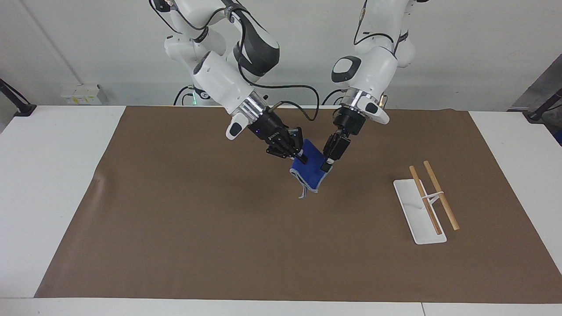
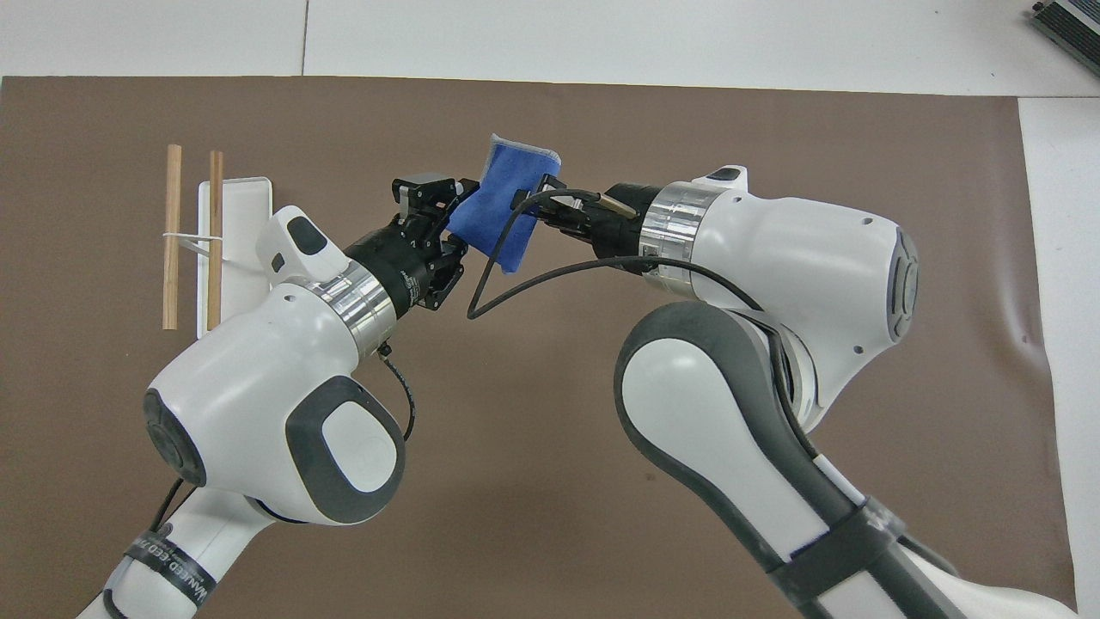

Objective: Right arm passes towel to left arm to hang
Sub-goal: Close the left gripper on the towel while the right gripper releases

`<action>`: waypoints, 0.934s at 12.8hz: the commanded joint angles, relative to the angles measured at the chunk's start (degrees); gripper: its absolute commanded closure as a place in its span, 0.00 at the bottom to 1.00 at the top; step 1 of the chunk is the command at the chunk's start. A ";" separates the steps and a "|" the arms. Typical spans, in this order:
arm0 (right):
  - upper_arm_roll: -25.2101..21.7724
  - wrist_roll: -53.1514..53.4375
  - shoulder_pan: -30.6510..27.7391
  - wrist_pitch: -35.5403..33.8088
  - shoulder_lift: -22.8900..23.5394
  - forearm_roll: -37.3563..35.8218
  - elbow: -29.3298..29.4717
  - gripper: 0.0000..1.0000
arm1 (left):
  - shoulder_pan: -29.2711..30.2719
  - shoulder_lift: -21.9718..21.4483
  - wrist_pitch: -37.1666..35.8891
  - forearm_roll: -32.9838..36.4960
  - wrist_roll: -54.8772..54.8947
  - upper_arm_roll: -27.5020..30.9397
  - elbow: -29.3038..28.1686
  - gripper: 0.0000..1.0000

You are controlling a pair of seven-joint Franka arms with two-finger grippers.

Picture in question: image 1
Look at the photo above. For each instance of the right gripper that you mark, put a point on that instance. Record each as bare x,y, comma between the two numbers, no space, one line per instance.
270,129

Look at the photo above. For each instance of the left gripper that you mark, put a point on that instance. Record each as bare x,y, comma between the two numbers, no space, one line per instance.
348,122

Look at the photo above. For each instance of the blue towel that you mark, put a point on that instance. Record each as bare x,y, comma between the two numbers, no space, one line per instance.
311,171

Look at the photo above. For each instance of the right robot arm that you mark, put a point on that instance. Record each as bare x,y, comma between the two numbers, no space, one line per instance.
219,79

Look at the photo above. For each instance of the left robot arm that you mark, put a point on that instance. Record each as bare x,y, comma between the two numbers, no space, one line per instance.
373,66

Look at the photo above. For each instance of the white rack with wooden rods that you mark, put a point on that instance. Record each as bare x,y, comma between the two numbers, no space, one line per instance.
423,226

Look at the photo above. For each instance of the black stand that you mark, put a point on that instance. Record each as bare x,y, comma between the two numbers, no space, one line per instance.
536,115
22,107

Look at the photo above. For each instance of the white wall socket box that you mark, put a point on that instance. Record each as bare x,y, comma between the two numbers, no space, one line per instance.
83,94

